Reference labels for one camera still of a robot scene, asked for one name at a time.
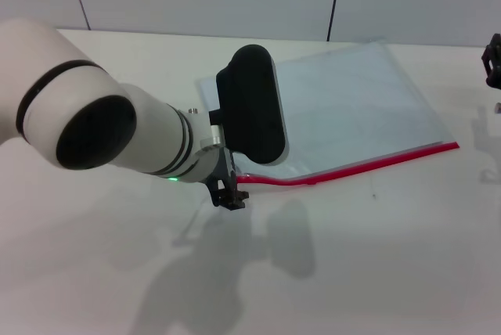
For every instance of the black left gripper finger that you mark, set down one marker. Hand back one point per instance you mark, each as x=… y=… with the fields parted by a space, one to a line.
x=216 y=194
x=235 y=198

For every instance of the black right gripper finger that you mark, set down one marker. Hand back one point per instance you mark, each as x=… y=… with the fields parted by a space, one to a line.
x=494 y=57

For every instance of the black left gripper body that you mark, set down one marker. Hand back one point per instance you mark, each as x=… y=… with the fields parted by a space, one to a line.
x=226 y=166

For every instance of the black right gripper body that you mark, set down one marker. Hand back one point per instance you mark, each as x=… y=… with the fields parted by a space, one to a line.
x=495 y=78

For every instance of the clear document bag red zipper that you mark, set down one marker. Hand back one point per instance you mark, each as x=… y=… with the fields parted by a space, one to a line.
x=352 y=108

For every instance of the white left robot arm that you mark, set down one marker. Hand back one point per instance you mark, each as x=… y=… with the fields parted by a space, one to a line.
x=156 y=127

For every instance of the small silver metal bolt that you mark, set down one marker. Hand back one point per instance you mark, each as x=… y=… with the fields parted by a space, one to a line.
x=193 y=110

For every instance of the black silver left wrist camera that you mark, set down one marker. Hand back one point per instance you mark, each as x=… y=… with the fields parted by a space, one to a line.
x=250 y=108

